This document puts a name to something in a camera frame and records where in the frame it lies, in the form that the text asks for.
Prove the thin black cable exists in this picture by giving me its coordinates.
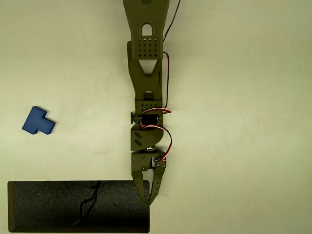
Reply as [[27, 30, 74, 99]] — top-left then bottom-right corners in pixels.
[[72, 180, 102, 226]]

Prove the white red black servo cable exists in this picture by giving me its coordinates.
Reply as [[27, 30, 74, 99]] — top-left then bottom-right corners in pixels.
[[140, 124, 173, 163]]

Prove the blue T-shaped block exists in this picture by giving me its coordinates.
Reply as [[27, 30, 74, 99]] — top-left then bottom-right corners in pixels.
[[21, 106, 56, 135]]

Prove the red black arm cable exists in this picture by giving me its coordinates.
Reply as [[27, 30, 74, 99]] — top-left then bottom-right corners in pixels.
[[139, 0, 181, 122]]

